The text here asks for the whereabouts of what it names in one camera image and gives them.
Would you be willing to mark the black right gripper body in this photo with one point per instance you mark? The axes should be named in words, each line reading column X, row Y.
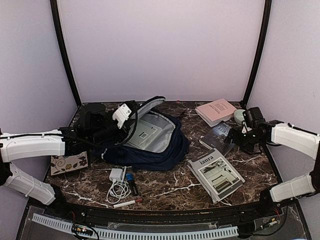
column 246, row 142

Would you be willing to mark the small circuit board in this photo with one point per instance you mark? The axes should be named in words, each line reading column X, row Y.
column 81, row 230

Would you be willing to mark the white grey pen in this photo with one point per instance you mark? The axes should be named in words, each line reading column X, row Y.
column 124, row 173

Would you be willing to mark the grey book with barcode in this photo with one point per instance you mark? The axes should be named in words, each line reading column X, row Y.
column 148, row 135

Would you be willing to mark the navy blue student backpack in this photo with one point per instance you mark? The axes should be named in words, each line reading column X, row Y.
column 176, row 148

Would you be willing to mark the green ceramic bowl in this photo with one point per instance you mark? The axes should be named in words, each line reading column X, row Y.
column 239, row 117

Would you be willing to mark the black front rail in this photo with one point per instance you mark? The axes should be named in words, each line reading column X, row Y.
column 245, row 214

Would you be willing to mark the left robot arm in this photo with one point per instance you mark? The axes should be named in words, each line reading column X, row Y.
column 96, row 129

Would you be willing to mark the white slotted cable duct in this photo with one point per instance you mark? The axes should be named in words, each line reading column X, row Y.
column 119, row 231

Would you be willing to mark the dark cover book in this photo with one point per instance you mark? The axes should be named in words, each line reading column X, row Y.
column 215, row 138

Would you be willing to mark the pink book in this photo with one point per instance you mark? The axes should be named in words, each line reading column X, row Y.
column 216, row 111

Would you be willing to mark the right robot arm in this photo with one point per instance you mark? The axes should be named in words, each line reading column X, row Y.
column 278, row 134

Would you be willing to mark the black frame post left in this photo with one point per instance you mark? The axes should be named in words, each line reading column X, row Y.
column 63, row 51

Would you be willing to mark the white charger with cable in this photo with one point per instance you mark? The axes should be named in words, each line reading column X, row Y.
column 118, row 190

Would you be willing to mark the black marker blue cap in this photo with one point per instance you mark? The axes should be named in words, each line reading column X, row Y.
column 132, row 184

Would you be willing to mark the black frame post right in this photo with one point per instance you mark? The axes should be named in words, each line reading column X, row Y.
column 258, row 53

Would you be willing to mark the grey ianra magazine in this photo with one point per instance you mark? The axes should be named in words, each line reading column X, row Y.
column 215, row 173

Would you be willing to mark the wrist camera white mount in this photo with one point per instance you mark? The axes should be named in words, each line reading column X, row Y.
column 124, row 114
column 245, row 126

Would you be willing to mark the white pen red cap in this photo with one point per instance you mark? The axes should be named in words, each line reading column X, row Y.
column 127, row 203

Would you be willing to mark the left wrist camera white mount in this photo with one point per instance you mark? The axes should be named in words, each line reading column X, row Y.
column 124, row 114

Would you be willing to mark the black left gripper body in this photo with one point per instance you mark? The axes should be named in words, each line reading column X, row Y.
column 120, row 137

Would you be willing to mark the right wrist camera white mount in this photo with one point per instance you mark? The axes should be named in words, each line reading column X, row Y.
column 245, row 126

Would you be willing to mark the black frame post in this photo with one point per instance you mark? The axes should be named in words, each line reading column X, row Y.
column 63, row 51
column 258, row 53

